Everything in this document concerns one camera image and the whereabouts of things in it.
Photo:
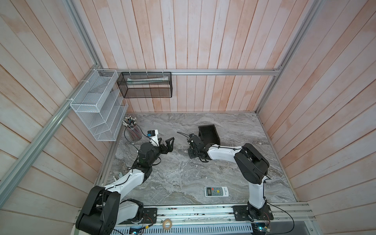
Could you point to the black plastic bin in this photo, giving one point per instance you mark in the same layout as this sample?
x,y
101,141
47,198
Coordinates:
x,y
208,135

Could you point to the black wire mesh basket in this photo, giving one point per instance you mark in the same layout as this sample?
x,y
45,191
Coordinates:
x,y
136,85

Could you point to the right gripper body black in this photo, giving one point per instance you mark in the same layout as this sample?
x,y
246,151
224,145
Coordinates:
x,y
193,153

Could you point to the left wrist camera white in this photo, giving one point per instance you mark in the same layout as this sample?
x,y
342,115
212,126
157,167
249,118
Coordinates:
x,y
149,135

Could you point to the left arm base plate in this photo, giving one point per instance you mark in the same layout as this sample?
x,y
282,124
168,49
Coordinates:
x,y
145,216

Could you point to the white remote control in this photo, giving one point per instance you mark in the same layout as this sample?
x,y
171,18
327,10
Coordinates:
x,y
216,191

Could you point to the white wire mesh shelf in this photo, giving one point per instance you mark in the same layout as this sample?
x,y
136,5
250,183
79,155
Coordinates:
x,y
100,106

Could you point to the aluminium frame rail left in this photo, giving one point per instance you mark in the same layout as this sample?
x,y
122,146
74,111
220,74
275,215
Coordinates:
x,y
20,168

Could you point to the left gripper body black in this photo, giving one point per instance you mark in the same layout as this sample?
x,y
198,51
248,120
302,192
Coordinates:
x,y
156,152

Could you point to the roll of tape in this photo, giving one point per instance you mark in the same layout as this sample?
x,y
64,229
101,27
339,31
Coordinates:
x,y
167,224

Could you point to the aluminium frame rail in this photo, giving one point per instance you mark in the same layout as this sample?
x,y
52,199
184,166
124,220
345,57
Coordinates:
x,y
20,168
309,18

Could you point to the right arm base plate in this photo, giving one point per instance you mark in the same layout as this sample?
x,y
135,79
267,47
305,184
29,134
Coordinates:
x,y
251,213

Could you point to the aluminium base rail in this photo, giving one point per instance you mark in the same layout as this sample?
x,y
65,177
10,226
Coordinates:
x,y
223,213

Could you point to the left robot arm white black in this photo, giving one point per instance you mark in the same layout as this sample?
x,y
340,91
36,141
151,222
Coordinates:
x,y
106,207

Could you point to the aluminium frame rail horizontal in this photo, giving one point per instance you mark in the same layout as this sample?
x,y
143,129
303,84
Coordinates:
x,y
267,72

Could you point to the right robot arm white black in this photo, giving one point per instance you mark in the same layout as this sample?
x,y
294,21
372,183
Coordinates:
x,y
252,164

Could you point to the mesh pencil cup with pens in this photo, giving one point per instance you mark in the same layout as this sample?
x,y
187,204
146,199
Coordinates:
x,y
131,128

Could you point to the aluminium frame rail right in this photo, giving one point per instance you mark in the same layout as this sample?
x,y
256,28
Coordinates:
x,y
309,18

